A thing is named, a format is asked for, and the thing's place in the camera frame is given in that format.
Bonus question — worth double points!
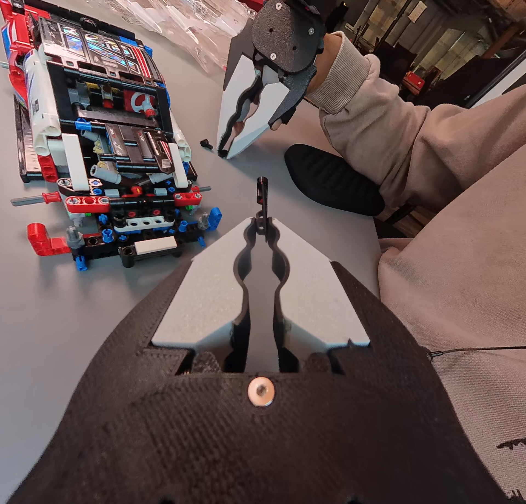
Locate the person's right hand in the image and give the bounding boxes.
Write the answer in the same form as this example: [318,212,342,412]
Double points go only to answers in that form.
[306,32,344,94]

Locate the crumpled clear plastic bags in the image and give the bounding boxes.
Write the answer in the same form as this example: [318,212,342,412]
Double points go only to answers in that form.
[53,0,264,75]

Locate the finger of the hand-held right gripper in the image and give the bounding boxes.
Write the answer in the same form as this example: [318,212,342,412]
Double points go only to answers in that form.
[224,66,291,160]
[216,55,264,159]

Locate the white sign board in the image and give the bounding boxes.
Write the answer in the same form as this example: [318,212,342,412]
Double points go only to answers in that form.
[464,56,526,110]

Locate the person's beige sweatshirt torso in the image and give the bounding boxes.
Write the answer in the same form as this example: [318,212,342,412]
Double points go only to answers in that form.
[376,146,526,504]

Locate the black lapel microphone cable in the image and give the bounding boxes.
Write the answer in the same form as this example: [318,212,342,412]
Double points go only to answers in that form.
[423,346,526,361]

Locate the person's right forearm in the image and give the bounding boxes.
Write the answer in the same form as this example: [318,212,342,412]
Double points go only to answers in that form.
[306,31,526,210]

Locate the toy brick race car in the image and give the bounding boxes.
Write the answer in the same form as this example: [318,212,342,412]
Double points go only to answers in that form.
[0,0,222,272]

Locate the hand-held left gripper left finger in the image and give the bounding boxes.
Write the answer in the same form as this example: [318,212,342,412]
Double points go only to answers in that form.
[151,217,253,369]

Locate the black toy brick part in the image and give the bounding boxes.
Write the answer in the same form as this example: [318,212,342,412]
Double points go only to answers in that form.
[255,176,273,241]

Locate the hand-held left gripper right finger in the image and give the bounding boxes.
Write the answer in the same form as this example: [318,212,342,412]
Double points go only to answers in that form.
[269,218,371,369]

